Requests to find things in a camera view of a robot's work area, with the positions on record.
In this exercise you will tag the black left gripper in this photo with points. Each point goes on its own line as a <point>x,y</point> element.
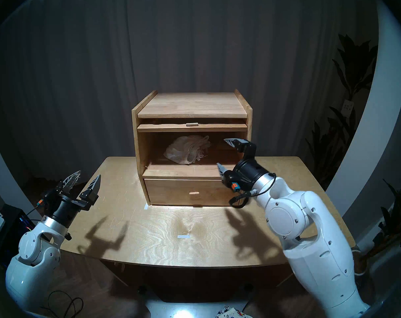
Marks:
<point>66,209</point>

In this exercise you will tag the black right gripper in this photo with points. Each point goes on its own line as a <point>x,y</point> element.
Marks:
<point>251,173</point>

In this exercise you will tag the white pants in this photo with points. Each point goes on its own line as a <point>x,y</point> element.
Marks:
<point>187,150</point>

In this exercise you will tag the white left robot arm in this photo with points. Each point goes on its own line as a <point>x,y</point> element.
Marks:
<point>31,264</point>

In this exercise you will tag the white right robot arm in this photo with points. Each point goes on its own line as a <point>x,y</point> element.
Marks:
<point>319,241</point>

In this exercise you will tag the wooden drawer with knob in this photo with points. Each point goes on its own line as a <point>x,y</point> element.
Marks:
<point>170,191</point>

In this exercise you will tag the white plant tag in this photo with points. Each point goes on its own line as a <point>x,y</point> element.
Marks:
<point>347,106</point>

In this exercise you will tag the grey curtain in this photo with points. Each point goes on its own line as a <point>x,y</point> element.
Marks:
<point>187,39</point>

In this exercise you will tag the tall dark leafy plant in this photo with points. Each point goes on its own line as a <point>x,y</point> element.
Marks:
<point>352,75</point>

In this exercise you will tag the patterned cloth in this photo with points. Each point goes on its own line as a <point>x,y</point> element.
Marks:
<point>228,312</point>

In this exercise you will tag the white round plant pot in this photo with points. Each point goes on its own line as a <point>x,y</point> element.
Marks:
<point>360,264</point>

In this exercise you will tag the dark plant in white pot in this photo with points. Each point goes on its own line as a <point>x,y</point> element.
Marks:
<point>395,221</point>

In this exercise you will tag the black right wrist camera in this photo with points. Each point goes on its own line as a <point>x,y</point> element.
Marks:
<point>235,181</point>

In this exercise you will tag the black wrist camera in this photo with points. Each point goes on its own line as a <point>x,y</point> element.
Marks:
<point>235,181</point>
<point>48,196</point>

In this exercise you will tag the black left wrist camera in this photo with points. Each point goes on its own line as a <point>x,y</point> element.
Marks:
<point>48,196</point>

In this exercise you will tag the wooden cabinet frame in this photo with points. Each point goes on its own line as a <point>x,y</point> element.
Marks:
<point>192,105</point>

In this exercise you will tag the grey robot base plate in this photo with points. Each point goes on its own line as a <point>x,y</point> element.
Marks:
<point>187,310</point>

